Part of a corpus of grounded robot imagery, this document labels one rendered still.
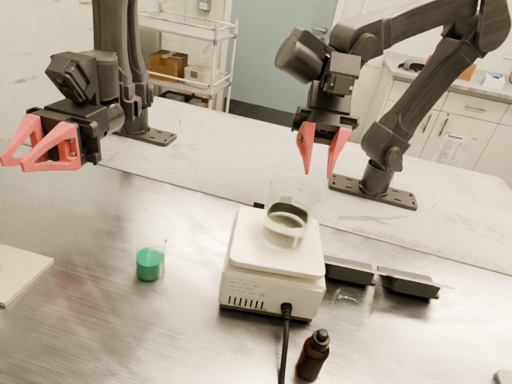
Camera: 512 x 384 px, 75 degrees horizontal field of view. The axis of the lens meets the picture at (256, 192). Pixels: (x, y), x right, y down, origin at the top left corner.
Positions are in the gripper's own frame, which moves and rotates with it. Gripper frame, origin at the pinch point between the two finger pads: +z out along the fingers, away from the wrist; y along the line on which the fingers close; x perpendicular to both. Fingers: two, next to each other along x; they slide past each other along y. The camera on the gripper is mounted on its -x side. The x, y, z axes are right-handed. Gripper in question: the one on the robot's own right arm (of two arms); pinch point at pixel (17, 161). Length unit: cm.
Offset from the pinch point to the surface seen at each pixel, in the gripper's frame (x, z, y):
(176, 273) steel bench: 13.9, -2.1, 20.3
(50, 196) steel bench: 14.1, -10.9, -6.9
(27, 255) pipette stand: 13.1, 2.7, 0.8
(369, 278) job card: 12, -10, 48
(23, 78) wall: 36, -111, -107
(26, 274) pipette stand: 13.0, 5.6, 3.1
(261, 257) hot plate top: 5.0, -0.5, 31.8
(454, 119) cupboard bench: 41, -236, 137
